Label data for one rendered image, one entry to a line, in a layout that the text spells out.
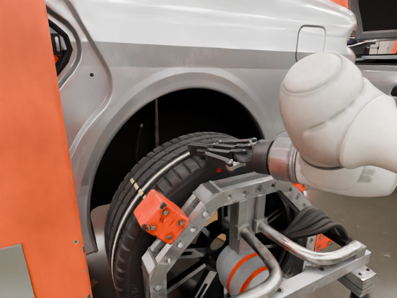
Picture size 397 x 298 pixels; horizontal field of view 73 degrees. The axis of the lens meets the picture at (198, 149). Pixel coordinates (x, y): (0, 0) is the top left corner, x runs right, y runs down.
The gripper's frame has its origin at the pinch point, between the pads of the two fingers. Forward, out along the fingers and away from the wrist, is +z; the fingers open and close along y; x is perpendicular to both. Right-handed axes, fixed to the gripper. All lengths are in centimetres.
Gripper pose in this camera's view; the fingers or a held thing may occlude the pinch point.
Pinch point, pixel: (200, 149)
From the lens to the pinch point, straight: 69.2
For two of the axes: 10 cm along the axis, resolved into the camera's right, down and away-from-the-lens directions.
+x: -2.4, -8.8, -4.2
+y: 5.9, -4.7, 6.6
